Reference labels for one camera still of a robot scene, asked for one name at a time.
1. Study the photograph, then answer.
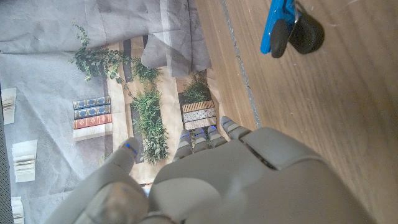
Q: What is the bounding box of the printed fabric backdrop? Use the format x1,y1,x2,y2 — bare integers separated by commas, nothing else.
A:
0,0,259,224

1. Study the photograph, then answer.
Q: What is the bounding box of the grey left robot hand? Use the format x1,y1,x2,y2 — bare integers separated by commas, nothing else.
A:
43,116,377,224

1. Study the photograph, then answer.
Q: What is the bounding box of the blue clamp with black grips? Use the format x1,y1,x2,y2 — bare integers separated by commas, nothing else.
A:
260,0,325,59

